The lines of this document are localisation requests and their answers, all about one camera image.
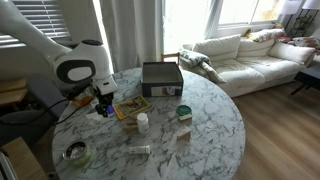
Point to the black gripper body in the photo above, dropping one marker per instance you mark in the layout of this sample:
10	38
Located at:
105	99

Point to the white bottle with blue lid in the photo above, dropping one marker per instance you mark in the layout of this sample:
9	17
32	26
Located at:
95	116

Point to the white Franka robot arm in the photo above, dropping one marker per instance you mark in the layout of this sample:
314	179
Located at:
83	56

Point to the white pill bottle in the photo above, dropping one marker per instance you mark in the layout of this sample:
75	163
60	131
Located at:
143	124

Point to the dark blue cardboard box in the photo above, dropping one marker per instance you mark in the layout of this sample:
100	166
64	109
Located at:
162	90

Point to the green round lid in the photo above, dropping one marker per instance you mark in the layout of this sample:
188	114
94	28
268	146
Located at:
184	110

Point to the orange snack packet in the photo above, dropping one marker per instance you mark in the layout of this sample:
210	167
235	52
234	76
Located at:
83	100

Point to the yellow National Geographic book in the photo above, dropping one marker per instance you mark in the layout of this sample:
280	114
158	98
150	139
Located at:
131	106

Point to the small wooden block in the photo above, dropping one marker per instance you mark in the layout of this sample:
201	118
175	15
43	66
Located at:
132	119
183	134
130	127
185	117

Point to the green open nut can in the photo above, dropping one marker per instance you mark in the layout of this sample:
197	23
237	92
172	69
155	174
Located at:
78	155

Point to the dark grey upholstered seat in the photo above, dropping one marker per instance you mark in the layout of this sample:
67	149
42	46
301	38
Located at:
23	131

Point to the wooden chair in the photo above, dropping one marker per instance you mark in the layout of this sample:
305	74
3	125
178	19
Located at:
170	55

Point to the wooden side table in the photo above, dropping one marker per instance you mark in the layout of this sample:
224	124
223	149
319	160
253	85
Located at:
13	90

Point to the white window blind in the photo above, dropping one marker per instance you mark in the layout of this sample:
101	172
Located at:
50	20

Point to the grey striped blanket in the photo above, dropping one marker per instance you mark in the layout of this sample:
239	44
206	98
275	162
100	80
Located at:
196	58

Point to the white flat panel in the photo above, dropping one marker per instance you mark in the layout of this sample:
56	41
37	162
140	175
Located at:
6	168

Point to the white sofa back cushion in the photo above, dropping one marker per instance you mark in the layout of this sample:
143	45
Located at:
218	46
255	48

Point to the sheer white curtain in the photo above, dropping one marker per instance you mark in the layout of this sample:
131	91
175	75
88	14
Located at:
211	20

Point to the white sofa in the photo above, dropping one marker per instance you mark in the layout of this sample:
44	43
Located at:
253	73

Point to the floral throw pillow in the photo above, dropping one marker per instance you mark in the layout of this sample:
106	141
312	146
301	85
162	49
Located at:
266	35

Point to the white throw pillow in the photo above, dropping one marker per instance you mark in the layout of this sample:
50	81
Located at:
291	52

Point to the dark coffee table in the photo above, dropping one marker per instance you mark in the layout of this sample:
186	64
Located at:
308	78

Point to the white shade floor lamp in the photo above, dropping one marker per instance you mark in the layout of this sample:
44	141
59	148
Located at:
311	4
290	6

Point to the red patterned throw pillow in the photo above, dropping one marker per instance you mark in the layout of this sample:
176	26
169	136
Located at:
308	42

